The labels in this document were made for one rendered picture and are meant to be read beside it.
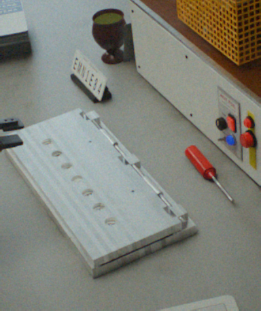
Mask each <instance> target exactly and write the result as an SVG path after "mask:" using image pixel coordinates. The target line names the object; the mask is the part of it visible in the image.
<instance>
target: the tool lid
mask: <svg viewBox="0 0 261 311"><path fill-rule="evenodd" d="M14 134H18V135H19V136H20V138H21V139H22V141H23V145H22V146H17V147H14V148H10V149H9V150H11V152H12V154H13V155H14V157H15V158H16V160H17V161H18V162H19V163H20V165H21V166H22V168H23V169H24V170H25V171H26V172H27V174H28V176H29V177H30V179H31V180H32V182H34V184H35V185H36V187H37V188H38V190H39V192H40V193H41V194H42V195H43V196H44V197H45V199H46V201H47V202H48V203H49V204H50V205H51V208H52V209H53V210H54V211H55V213H56V215H57V216H58V217H59V218H60V220H61V221H62V222H63V224H64V226H65V227H66V228H67V229H68V231H69V233H70V234H71V235H72V237H73V239H74V240H75V241H76V242H77V243H78V245H79V247H80V248H81V249H82V251H84V254H85V255H86V256H87V257H88V259H89V261H90V262H91V264H93V266H94V267H96V266H99V265H102V264H104V263H106V262H109V261H111V260H112V259H116V258H118V257H121V256H122V255H126V254H127V253H128V252H132V251H134V250H136V249H138V248H142V246H145V245H146V244H150V243H152V242H155V241H157V240H160V239H161V238H163V237H166V236H168V235H171V234H172V233H176V232H178V231H179V230H182V223H181V221H180V220H179V219H178V217H175V218H171V217H170V216H169V215H168V206H167V205H166V204H165V203H164V202H163V201H162V200H161V198H160V197H159V194H162V195H164V194H163V192H162V191H161V190H160V188H159V187H158V186H156V185H155V184H154V182H153V181H152V179H151V178H150V177H148V176H144V177H143V178H142V177H140V175H139V174H138V173H137V172H136V171H135V170H134V168H133V167H131V165H130V164H128V165H125V164H123V163H122V155H121V154H120V153H119V152H118V151H117V150H116V148H115V146H114V145H115V144H117V145H118V143H117V141H116V139H115V138H113V137H112V136H111V135H110V134H109V133H108V131H107V129H104V128H102V129H100V130H99V129H98V128H97V127H95V125H94V124H93V123H92V121H91V120H84V113H83V111H82V110H81V109H79V108H78V109H76V110H73V111H70V112H67V113H65V114H63V115H60V116H57V117H54V118H51V119H49V120H45V121H43V122H39V123H38V124H36V125H32V126H30V127H27V128H24V129H21V130H19V131H16V132H14V133H11V134H8V135H14ZM44 142H52V143H51V144H49V145H44V144H43V143H44ZM56 153H61V155H60V156H59V157H53V154H56ZM65 166H71V168H70V169H62V168H63V167H65ZM76 178H81V179H82V181H79V182H78V183H74V182H73V180H74V179H76ZM86 192H92V193H93V194H92V195H91V196H83V194H84V193H86ZM96 206H104V208H103V209H102V210H99V211H97V210H94V207H96ZM109 220H115V221H116V223H114V224H113V225H111V226H109V225H105V222H107V221H109Z"/></svg>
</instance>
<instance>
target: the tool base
mask: <svg viewBox="0 0 261 311"><path fill-rule="evenodd" d="M83 113H84V114H85V115H84V120H91V121H92V123H93V124H94V125H95V127H97V128H98V129H99V130H100V129H102V128H104V129H107V131H108V133H109V134H110V135H111V136H112V137H113V138H115V139H116V141H117V143H118V145H117V144H115V145H114V146H115V148H116V150H117V151H118V152H119V153H120V154H121V155H122V163H123V164H125V165H128V164H130V165H131V167H133V168H134V170H135V171H136V172H137V173H138V174H139V175H140V177H142V178H143V177H144V176H148V177H150V178H151V179H152V181H153V182H154V184H155V185H156V186H158V187H159V188H160V190H161V191H162V192H163V194H164V195H162V194H159V197H160V198H161V200H162V201H163V202H164V203H165V204H166V205H167V206H168V215H169V216H170V217H171V218H175V217H178V219H179V220H180V221H181V223H182V230H179V231H178V232H176V233H172V234H171V235H168V237H166V238H161V239H160V240H157V241H155V242H152V243H150V244H146V245H145V246H142V248H138V249H136V250H134V251H132V252H128V253H127V254H126V255H122V256H121V257H118V258H116V259H114V260H113V261H112V260H111V261H109V262H106V263H104V264H102V265H99V266H96V267H94V266H93V264H91V262H90V261H89V259H88V257H87V256H86V255H85V254H84V251H82V249H81V248H80V247H79V245H78V243H77V242H76V241H75V240H74V239H73V237H72V235H71V234H70V233H69V231H68V229H67V228H66V227H65V226H64V224H63V222H62V221H61V220H60V218H59V217H58V216H57V215H56V213H55V211H54V210H53V209H52V208H51V205H50V204H49V203H48V202H47V201H46V199H45V197H44V196H43V195H42V194H41V193H40V192H39V190H38V188H37V187H36V185H35V184H34V182H32V180H31V179H30V177H29V176H28V174H27V172H26V171H25V170H24V169H23V168H22V166H21V165H20V163H19V162H18V161H17V160H16V158H15V157H14V155H13V154H12V152H11V150H9V149H5V150H4V151H5V154H6V155H7V157H8V159H9V160H10V161H11V162H12V163H13V165H14V167H15V168H16V170H17V171H19V174H20V175H21V176H22V178H23V179H24V181H25V182H26V183H27V184H28V186H29V187H30V189H31V191H32V192H33V193H34V194H35V196H36V197H37V199H38V200H39V202H40V204H42V205H43V207H44V209H45V210H46V212H47V213H48V215H49V216H50V217H51V218H52V220H53V221H54V223H55V225H56V226H57V227H58V228H59V229H60V232H61V233H62V234H63V235H64V237H65V239H66V240H67V241H68V243H69V244H70V246H71V247H72V249H73V250H74V251H75V253H76V254H77V256H78V257H79V258H80V261H81V262H82V263H83V264H84V265H85V266H86V269H87V270H88V271H89V273H90V274H91V276H92V277H93V278H96V277H99V276H102V274H105V273H107V272H110V271H112V270H114V269H117V268H118V267H120V266H123V265H126V264H128V263H130V262H133V261H134V260H136V259H140V258H141V257H144V256H146V255H149V254H150V253H152V252H154V251H157V250H160V249H161V248H165V247H167V246H168V245H170V244H173V243H176V242H178V241H181V240H183V239H185V238H187V237H189V236H191V235H194V234H195V233H197V229H196V225H195V224H194V222H193V221H192V220H191V219H190V218H189V217H188V213H187V212H186V211H185V210H184V208H183V206H181V205H180V204H178V205H177V204H176V203H175V202H174V201H173V199H172V198H171V197H170V196H169V195H168V194H167V193H166V192H165V190H164V189H163V188H162V187H161V186H160V185H159V184H158V182H157V181H155V179H153V177H151V176H150V173H148V172H147V171H146V170H145V169H144V168H143V167H142V164H140V160H139V159H138V158H137V157H136V156H135V155H134V154H131V153H130V152H129V151H128V150H127V149H126V147H125V146H124V145H122V144H121V143H120V142H119V141H118V138H117V137H116V136H114V135H113V134H112V133H111V131H110V130H109V129H108V128H107V127H106V126H105V125H104V124H103V123H102V121H101V120H100V116H99V115H98V114H96V112H95V111H94V110H93V111H91V112H87V111H86V110H85V109H84V110H83Z"/></svg>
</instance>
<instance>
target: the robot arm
mask: <svg viewBox="0 0 261 311"><path fill-rule="evenodd" d="M23 128H24V125H23V122H22V121H21V120H20V119H19V118H15V117H13V118H3V119H0V129H2V131H13V130H19V129H23ZM22 145H23V141H22V139H21V138H20V136H19V135H18V134H14V135H5V136H0V152H1V151H2V150H5V149H10V148H14V147H17V146H22Z"/></svg>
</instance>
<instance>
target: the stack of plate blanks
mask: <svg viewBox="0 0 261 311"><path fill-rule="evenodd" d="M16 1H21V0H0V4H4V3H11V2H16ZM29 53H32V49H31V42H30V38H29V35H28V31H25V32H21V33H14V34H9V35H2V36H0V59H2V58H5V57H10V56H18V55H22V54H29Z"/></svg>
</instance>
